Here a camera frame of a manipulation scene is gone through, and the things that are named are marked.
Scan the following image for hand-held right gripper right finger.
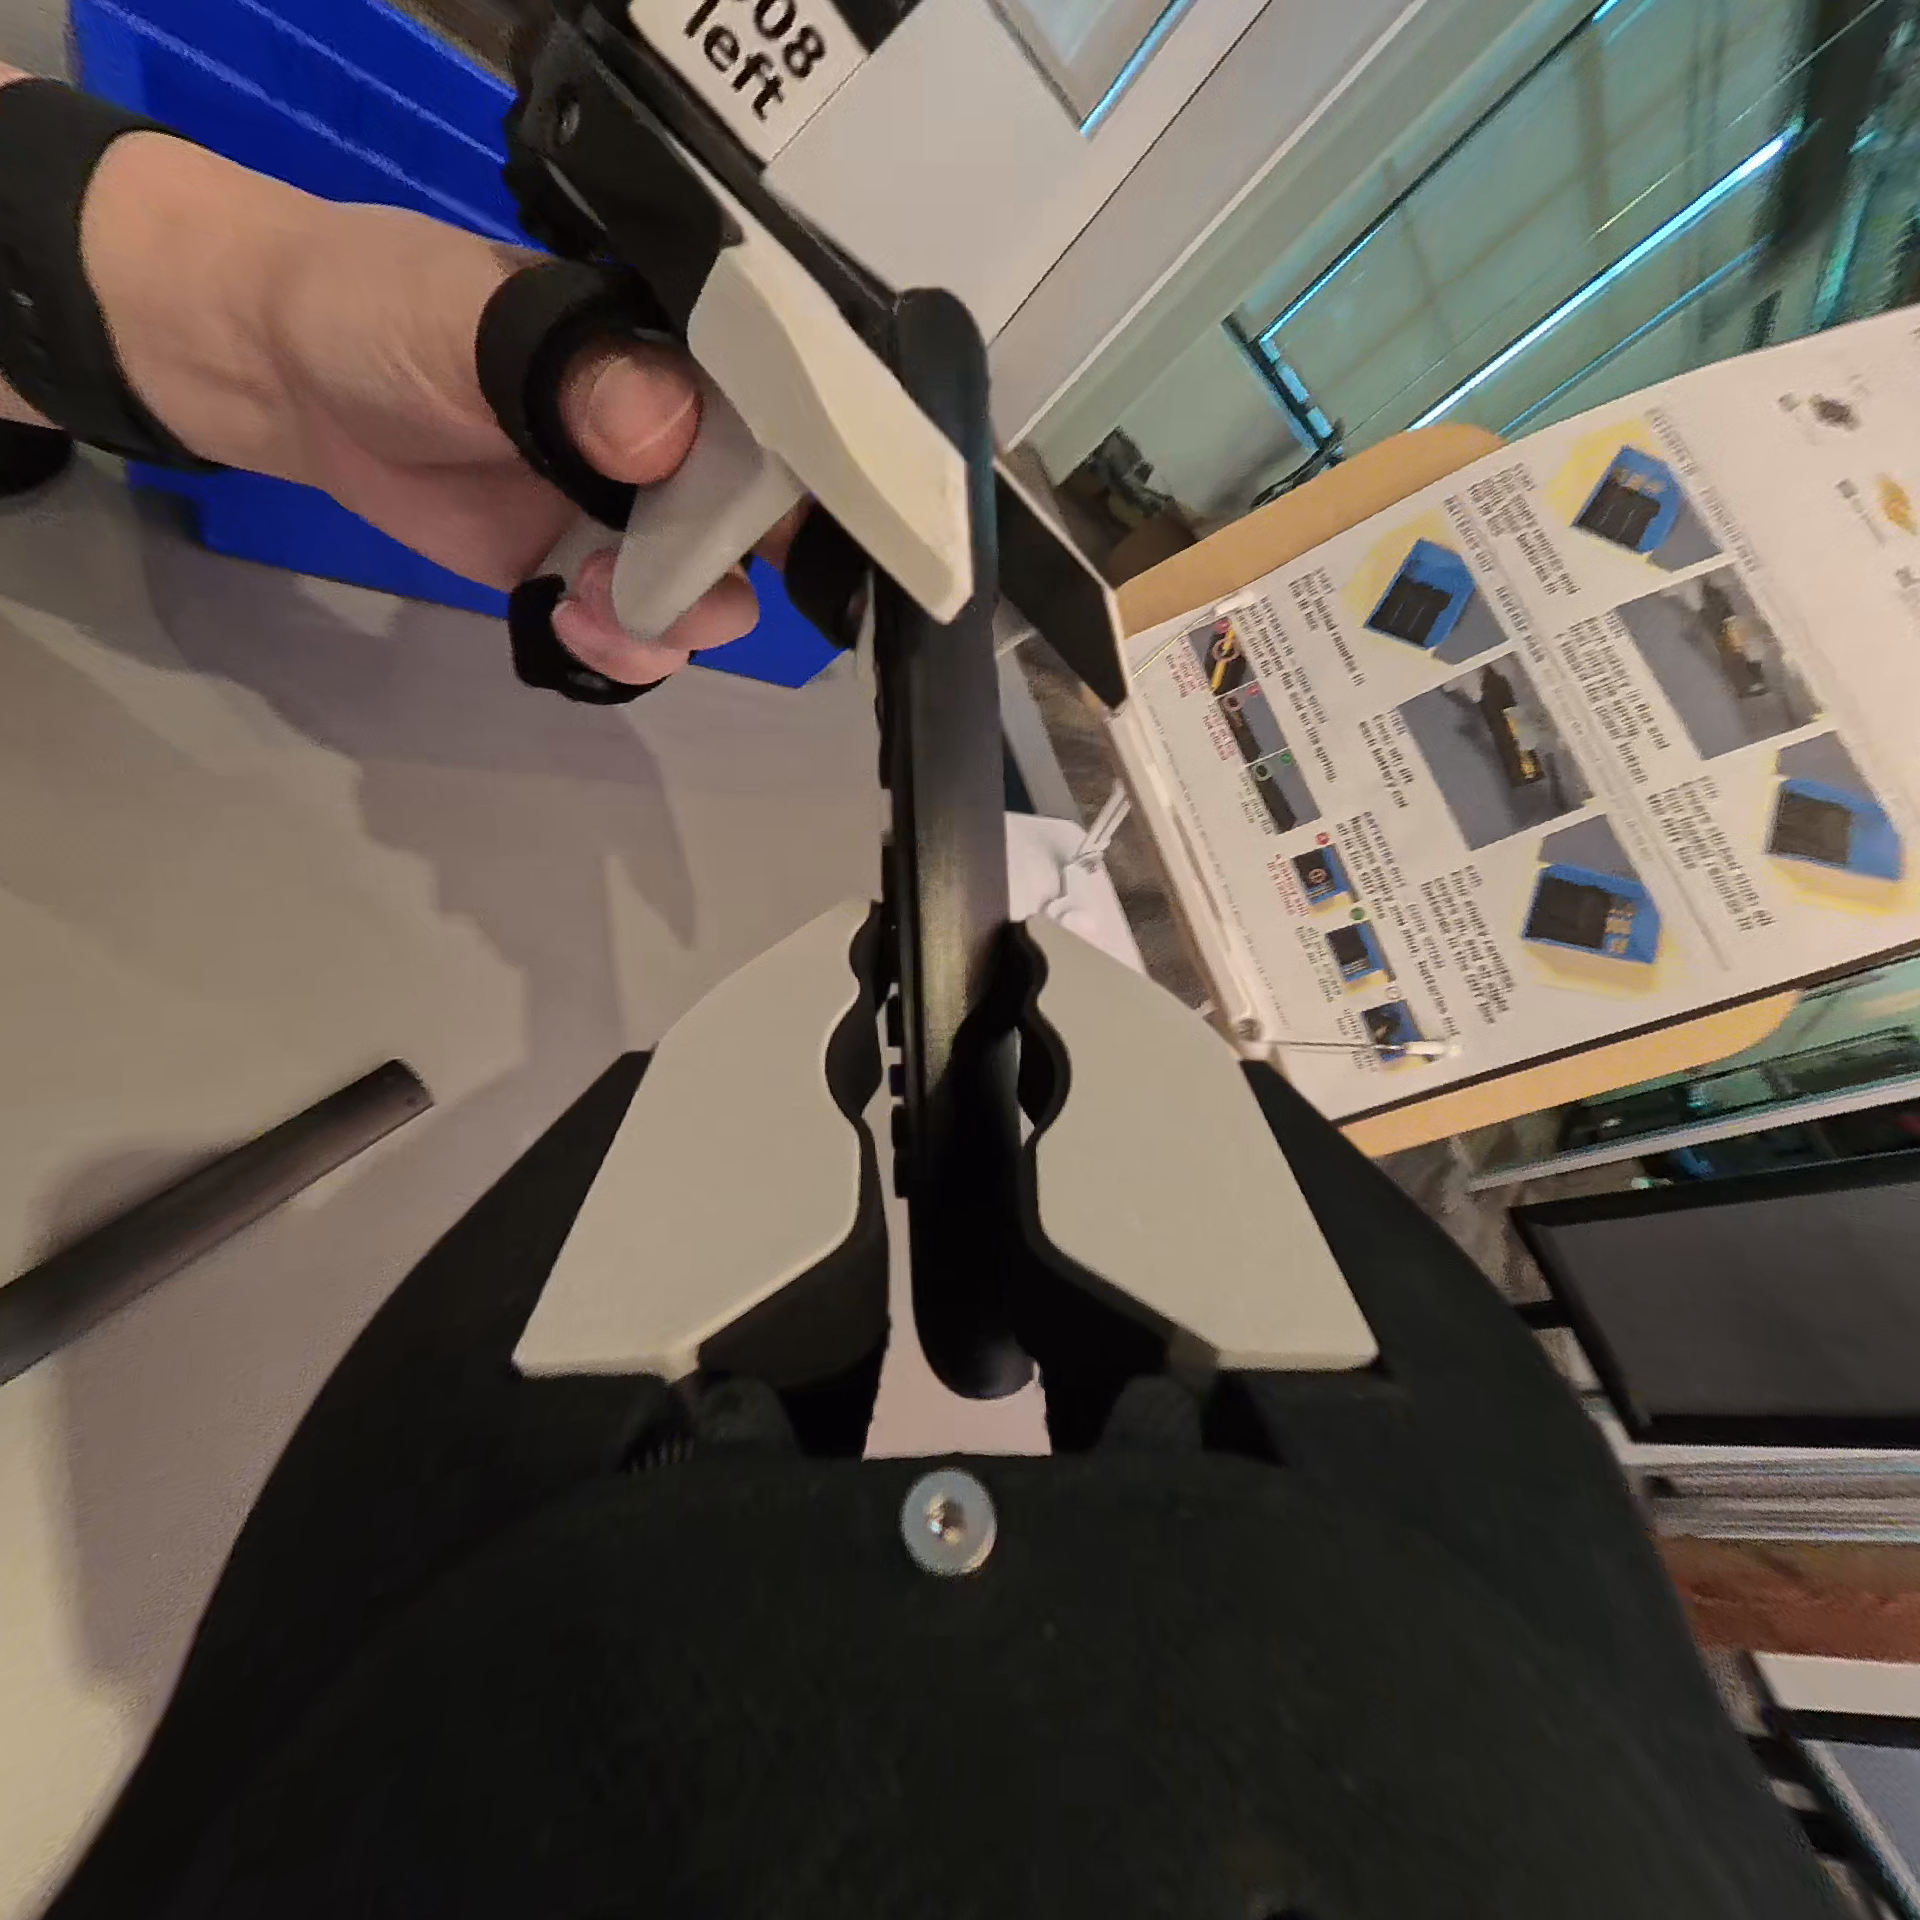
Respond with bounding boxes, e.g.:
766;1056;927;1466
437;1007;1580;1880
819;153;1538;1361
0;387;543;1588
1006;917;1386;1379

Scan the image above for person's left hand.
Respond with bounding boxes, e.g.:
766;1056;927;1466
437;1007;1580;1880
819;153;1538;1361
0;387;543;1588
137;135;819;693

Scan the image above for blue plastic bin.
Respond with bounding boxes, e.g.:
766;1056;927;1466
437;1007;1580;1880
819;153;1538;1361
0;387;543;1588
63;0;848;693

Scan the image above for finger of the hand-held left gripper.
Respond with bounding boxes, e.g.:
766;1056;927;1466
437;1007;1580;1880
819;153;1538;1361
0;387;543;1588
610;246;982;645
982;460;1133;712

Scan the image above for white board stand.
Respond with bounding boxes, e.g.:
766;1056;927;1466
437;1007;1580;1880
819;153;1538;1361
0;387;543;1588
1003;809;1133;968

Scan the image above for black remote control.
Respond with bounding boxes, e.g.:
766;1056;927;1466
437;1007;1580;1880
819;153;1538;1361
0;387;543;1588
861;292;1056;1405

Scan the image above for instruction poster board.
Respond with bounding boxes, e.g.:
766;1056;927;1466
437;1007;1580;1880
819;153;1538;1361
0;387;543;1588
1107;305;1920;1156

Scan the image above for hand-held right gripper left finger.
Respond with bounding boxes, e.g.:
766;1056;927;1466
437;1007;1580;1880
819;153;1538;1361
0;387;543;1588
513;897;890;1390

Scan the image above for black wristband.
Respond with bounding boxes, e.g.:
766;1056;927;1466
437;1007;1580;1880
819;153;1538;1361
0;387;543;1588
0;80;225;471

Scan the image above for black monitor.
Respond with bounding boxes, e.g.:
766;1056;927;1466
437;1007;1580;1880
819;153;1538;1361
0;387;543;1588
1513;1148;1920;1448

